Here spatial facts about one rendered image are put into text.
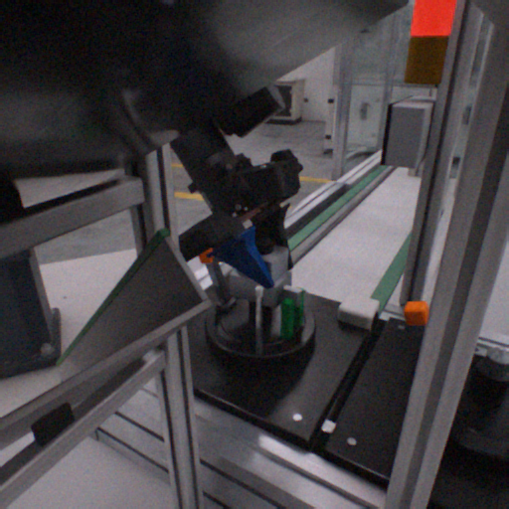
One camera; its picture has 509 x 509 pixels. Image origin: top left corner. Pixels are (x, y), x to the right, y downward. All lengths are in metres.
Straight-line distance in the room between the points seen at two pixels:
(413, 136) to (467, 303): 0.35
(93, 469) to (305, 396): 0.26
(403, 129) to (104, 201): 0.37
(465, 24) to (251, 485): 0.52
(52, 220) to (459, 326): 0.18
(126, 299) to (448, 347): 0.18
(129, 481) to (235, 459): 0.17
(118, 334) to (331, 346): 0.30
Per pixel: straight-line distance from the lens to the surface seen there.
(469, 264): 0.18
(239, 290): 0.48
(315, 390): 0.46
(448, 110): 0.56
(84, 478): 0.56
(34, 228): 0.20
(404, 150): 0.51
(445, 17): 0.54
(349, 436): 0.43
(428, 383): 0.20
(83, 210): 0.21
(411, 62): 0.55
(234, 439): 0.44
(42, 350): 0.71
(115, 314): 0.28
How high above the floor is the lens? 1.29
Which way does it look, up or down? 26 degrees down
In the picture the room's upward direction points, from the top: straight up
